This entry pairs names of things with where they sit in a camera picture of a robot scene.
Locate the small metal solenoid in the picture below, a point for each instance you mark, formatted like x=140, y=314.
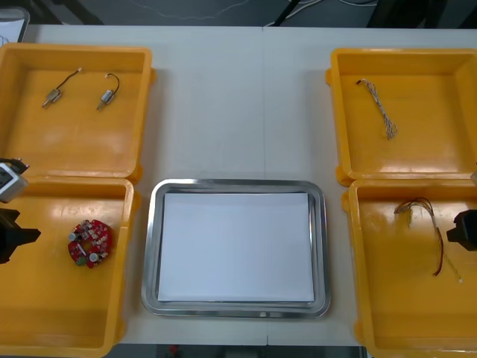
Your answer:
x=107, y=97
x=55, y=96

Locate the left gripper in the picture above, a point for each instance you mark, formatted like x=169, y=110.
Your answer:
x=8, y=235

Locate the round red circuit board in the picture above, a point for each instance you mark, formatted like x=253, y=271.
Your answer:
x=97, y=227

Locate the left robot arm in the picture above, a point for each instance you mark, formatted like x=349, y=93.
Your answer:
x=11, y=182

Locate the steel tray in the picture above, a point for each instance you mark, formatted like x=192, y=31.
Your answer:
x=149, y=261

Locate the white paper sheet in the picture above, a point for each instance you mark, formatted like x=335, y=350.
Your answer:
x=234, y=246

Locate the black stand leg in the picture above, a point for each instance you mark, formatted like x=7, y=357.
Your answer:
x=285, y=13

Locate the yellow-orange plastic bin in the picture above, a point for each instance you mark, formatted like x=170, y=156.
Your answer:
x=56, y=298
x=74, y=149
x=402, y=298
x=410, y=156

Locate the grey-rimmed white box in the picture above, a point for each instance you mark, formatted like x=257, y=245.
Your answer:
x=11, y=26

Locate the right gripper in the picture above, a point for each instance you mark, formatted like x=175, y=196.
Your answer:
x=469, y=231

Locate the red black green-yellow harness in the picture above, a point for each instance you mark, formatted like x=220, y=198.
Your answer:
x=441, y=246

